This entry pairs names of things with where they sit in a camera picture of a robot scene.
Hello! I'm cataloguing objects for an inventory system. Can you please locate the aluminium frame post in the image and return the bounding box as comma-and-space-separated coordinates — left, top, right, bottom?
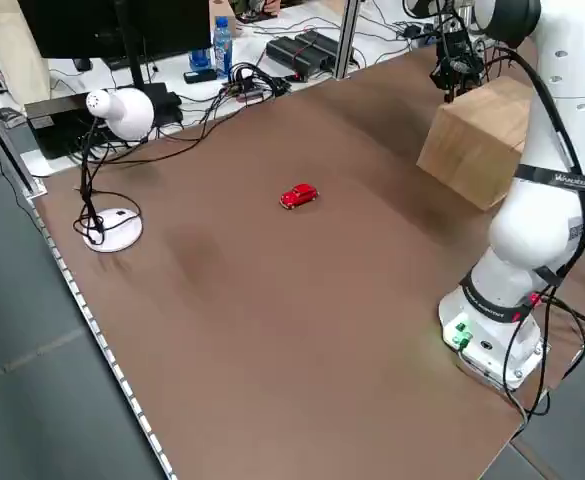
0, 79, 48, 201
332, 0, 362, 81

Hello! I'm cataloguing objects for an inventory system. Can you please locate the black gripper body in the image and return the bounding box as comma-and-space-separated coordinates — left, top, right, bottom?
432, 30, 484, 84

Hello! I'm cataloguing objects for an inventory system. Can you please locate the black usb hub with cables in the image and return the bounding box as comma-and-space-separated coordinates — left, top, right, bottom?
221, 62, 293, 104

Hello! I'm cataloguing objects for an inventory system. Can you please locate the black computer monitor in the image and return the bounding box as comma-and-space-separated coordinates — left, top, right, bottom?
16, 0, 214, 126

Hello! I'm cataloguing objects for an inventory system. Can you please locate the black equipment box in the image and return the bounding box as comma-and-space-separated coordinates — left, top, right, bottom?
24, 94, 104, 161

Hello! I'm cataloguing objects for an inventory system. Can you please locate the light wooden cabinet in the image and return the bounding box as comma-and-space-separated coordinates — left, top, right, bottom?
415, 74, 538, 212

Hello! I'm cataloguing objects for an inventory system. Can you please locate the white desk lamp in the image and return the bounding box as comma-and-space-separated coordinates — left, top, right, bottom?
73, 87, 156, 254

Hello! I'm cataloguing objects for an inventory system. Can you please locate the water bottle with blue label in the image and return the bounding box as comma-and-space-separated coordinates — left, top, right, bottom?
213, 16, 235, 81

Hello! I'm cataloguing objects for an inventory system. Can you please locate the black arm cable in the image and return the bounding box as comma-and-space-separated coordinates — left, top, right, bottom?
491, 42, 585, 439

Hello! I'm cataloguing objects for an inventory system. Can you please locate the black finned power supply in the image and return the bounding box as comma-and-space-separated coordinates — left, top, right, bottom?
294, 29, 358, 71
265, 35, 323, 81

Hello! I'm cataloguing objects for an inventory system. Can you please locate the small blue drink bottle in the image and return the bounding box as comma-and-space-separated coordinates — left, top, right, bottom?
188, 47, 212, 74

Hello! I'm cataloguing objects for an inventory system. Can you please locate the black lamp cable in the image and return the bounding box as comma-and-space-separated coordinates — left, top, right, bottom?
71, 89, 238, 249

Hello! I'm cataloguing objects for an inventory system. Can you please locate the light wooden block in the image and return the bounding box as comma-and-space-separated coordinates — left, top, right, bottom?
208, 0, 246, 37

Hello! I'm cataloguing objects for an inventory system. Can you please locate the red toy car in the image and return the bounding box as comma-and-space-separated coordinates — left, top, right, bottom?
278, 182, 322, 212

